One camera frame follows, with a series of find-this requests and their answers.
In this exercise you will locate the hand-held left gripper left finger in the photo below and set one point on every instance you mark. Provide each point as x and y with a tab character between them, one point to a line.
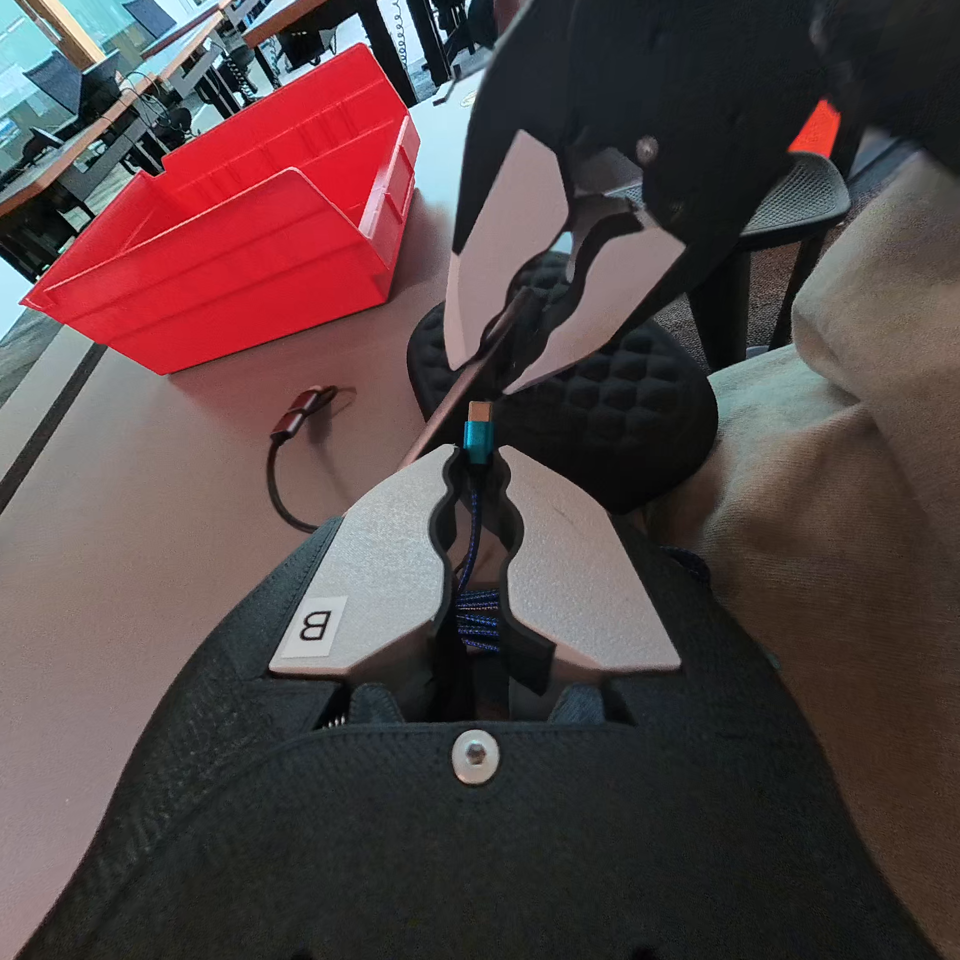
375	570

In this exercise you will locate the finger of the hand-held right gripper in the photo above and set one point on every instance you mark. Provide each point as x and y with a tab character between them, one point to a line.
630	277
510	210

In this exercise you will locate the person's light clothing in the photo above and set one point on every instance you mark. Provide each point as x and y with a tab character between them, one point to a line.
862	525

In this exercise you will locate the black mesh office chair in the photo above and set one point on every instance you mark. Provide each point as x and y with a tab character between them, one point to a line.
802	195

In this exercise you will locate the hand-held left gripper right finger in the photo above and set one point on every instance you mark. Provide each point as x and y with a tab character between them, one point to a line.
577	585

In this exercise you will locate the black quilted seat cushion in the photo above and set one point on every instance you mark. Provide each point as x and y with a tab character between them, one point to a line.
622	420

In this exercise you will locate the red plastic bin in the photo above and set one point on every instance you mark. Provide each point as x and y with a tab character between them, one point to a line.
225	262

